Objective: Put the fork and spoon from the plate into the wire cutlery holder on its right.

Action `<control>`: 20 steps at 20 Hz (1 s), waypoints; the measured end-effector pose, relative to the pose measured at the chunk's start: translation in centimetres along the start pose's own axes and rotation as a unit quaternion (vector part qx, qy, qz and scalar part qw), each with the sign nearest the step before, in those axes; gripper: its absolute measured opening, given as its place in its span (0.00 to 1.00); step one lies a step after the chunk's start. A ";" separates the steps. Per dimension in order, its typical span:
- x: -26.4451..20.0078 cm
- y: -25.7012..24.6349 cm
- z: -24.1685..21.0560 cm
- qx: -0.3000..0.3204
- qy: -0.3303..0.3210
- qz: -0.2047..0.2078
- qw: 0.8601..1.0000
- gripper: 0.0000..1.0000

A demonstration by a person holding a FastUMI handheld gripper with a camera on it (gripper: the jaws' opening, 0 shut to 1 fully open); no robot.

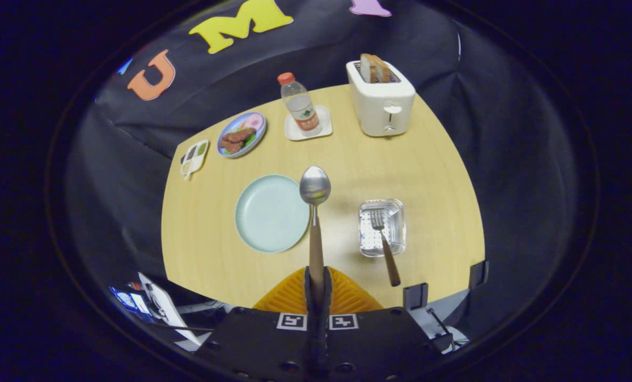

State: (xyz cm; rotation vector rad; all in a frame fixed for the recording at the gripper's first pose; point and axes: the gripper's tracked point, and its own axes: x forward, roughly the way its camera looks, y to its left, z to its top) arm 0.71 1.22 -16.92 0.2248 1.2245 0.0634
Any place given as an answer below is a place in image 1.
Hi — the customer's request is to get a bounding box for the black table clamp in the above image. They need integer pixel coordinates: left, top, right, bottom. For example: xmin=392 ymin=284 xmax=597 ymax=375
xmin=469 ymin=260 xmax=490 ymax=290
xmin=403 ymin=283 xmax=429 ymax=311

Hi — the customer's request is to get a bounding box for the clear bottle with red cap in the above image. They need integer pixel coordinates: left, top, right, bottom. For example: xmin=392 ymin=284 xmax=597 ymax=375
xmin=277 ymin=72 xmax=323 ymax=137

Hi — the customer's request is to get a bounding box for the metal drain basket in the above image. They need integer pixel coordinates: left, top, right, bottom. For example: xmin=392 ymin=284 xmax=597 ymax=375
xmin=358 ymin=198 xmax=407 ymax=258

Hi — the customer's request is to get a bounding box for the cream toaster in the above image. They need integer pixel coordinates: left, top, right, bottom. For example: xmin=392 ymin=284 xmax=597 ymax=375
xmin=346 ymin=60 xmax=417 ymax=137

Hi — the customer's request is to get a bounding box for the white divided sauce dish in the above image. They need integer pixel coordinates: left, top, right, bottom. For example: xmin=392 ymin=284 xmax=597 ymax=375
xmin=180 ymin=140 xmax=210 ymax=180

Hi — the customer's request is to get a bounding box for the blue glossy item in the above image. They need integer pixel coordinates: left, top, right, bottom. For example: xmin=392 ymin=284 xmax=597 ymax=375
xmin=109 ymin=285 xmax=152 ymax=319

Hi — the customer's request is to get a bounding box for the white square coaster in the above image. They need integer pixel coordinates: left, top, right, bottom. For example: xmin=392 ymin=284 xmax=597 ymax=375
xmin=284 ymin=105 xmax=333 ymax=141

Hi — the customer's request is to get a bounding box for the white board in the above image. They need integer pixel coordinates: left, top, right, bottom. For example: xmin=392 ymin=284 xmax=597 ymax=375
xmin=138 ymin=272 xmax=202 ymax=345

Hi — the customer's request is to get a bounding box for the blue plate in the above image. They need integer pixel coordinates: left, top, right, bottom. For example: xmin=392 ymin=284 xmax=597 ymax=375
xmin=217 ymin=111 xmax=267 ymax=159

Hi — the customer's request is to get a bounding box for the wooden handled metal spoon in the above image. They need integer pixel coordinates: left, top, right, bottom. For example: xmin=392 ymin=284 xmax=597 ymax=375
xmin=299 ymin=166 xmax=332 ymax=298

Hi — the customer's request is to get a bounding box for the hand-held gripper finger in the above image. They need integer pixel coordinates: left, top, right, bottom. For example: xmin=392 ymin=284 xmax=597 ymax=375
xmin=196 ymin=265 xmax=319 ymax=382
xmin=317 ymin=265 xmax=444 ymax=382

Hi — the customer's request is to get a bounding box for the pale green plate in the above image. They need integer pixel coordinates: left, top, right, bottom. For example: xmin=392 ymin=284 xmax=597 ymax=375
xmin=235 ymin=174 xmax=311 ymax=254

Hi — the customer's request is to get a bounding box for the wooden handled metal fork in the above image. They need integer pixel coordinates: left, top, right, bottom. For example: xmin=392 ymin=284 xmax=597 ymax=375
xmin=370 ymin=209 xmax=402 ymax=288

